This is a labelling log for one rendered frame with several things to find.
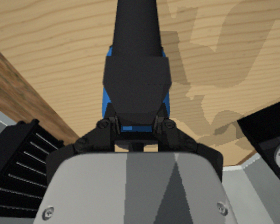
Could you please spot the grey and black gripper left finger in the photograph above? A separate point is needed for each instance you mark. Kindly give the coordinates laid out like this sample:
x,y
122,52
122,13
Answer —
x,y
97,140

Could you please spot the black round disk with center stud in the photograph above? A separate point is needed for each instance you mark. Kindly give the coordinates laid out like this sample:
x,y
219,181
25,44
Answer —
x,y
124,146

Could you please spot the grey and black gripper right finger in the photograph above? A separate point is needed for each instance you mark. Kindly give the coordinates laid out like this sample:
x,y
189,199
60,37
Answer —
x,y
166,131

